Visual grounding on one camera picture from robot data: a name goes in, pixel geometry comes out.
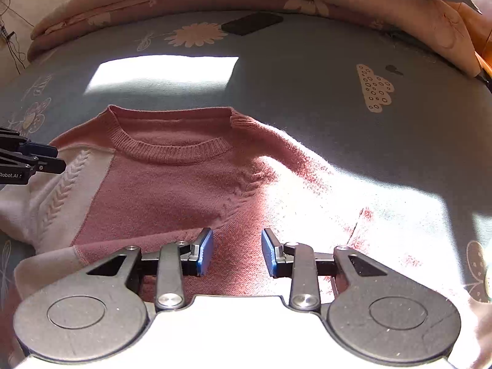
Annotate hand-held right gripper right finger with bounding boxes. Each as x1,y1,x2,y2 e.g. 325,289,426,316
261,228,389,312

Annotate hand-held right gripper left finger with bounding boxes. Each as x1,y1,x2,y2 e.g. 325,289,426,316
82,228,214,312

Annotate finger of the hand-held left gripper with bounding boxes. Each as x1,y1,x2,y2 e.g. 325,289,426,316
33,157,67,175
17,141,58,158

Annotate pink and white knit sweater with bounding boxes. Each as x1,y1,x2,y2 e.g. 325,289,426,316
0,105,492,369

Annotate black phone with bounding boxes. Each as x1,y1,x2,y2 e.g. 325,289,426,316
222,11,284,36

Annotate wooden headboard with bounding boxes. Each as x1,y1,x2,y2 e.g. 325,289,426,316
474,46,492,85

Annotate black wall cables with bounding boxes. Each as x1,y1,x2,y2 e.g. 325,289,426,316
0,0,31,73

